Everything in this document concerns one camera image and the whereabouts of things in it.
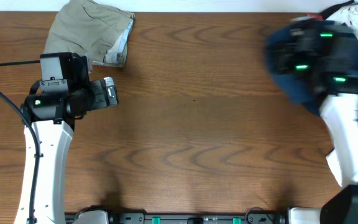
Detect navy blue shorts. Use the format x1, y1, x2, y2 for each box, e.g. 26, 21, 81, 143
264, 19, 358, 115

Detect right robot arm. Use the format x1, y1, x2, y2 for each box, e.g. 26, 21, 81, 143
287, 22, 358, 223

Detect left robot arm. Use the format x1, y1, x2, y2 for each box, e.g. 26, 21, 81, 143
14, 77, 118, 223

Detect folded khaki shorts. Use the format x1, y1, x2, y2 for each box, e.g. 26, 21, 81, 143
44, 0, 135, 67

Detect red garment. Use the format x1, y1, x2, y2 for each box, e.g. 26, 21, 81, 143
306, 14, 323, 21

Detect black garment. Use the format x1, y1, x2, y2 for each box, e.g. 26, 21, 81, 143
319, 0, 355, 20

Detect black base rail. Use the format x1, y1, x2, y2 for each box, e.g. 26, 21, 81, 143
65, 205, 289, 224

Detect left black cable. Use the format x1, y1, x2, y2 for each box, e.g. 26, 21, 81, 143
0, 60, 42, 224

